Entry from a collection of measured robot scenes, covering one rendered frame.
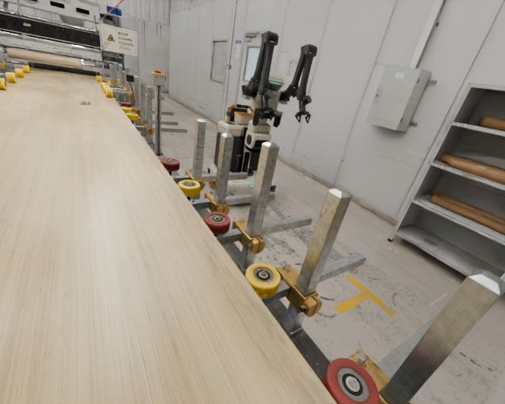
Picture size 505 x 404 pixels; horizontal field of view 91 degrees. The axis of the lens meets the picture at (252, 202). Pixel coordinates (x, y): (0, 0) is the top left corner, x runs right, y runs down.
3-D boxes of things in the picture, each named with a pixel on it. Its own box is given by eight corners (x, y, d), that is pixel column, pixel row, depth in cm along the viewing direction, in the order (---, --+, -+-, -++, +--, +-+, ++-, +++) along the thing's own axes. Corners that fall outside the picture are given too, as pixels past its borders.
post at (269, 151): (245, 271, 90) (272, 140, 68) (250, 277, 87) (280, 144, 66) (237, 273, 88) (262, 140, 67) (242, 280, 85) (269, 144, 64)
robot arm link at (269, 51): (276, 35, 196) (264, 31, 190) (280, 34, 192) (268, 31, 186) (265, 94, 214) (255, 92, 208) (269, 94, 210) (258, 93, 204)
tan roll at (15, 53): (120, 74, 400) (120, 65, 394) (122, 74, 391) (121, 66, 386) (-3, 55, 323) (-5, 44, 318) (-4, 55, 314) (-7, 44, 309)
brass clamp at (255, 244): (244, 229, 90) (246, 217, 88) (264, 252, 80) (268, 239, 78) (229, 232, 87) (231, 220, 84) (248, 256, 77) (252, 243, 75)
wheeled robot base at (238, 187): (204, 180, 313) (206, 162, 302) (247, 178, 347) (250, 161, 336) (228, 206, 265) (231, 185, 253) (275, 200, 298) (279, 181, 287)
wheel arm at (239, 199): (269, 198, 121) (271, 190, 119) (273, 201, 118) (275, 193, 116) (181, 209, 97) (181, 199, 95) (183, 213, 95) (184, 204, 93)
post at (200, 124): (195, 213, 128) (203, 118, 106) (198, 217, 125) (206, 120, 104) (189, 215, 126) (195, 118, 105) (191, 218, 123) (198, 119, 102)
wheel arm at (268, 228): (305, 222, 102) (307, 213, 100) (310, 226, 100) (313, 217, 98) (206, 243, 79) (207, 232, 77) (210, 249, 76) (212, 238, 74)
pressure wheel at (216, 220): (213, 259, 74) (217, 227, 69) (195, 246, 78) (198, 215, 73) (231, 248, 80) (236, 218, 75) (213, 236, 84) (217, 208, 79)
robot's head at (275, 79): (255, 78, 235) (263, 66, 223) (272, 82, 246) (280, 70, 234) (259, 90, 232) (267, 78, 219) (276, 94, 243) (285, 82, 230)
